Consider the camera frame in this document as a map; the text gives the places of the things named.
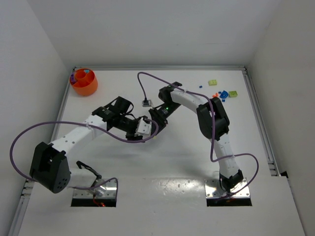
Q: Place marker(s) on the light green curved lego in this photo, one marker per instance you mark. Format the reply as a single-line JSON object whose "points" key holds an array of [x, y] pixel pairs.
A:
{"points": [[212, 82]]}

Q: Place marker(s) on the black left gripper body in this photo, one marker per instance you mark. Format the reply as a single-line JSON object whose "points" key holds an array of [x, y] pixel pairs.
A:
{"points": [[133, 134]]}

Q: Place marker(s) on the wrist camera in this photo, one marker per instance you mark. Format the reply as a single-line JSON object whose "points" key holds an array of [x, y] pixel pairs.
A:
{"points": [[146, 103], [144, 127]]}

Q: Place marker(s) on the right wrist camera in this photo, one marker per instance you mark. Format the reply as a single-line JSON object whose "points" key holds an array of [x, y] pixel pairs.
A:
{"points": [[146, 103]]}

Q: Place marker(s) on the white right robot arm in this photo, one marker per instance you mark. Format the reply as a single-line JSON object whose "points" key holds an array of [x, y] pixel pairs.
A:
{"points": [[213, 124]]}

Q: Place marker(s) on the orange divided round container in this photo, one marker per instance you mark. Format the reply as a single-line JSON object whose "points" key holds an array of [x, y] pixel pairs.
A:
{"points": [[86, 83]]}

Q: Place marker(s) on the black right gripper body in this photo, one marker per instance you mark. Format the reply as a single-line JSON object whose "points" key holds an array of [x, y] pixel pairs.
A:
{"points": [[155, 119]]}

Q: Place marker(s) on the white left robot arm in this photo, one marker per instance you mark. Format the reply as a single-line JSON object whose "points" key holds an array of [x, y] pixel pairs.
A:
{"points": [[50, 165]]}

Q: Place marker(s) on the light green 2x2 lego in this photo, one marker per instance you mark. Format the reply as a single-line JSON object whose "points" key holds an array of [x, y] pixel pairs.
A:
{"points": [[232, 94]]}

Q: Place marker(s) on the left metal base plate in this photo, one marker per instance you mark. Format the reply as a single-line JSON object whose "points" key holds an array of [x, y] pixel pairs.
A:
{"points": [[107, 191]]}

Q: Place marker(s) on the aluminium table edge rail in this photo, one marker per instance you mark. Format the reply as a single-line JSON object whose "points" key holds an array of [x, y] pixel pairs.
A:
{"points": [[272, 163]]}

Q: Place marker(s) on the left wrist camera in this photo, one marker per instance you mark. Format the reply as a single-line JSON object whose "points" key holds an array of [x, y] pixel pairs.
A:
{"points": [[144, 127]]}

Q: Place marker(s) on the blue arch lego piece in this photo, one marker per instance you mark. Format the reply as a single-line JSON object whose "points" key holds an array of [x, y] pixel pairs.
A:
{"points": [[224, 94]]}

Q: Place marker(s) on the purple 2x4 lego brick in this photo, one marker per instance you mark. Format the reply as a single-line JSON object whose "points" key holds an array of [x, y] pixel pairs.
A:
{"points": [[72, 79]]}

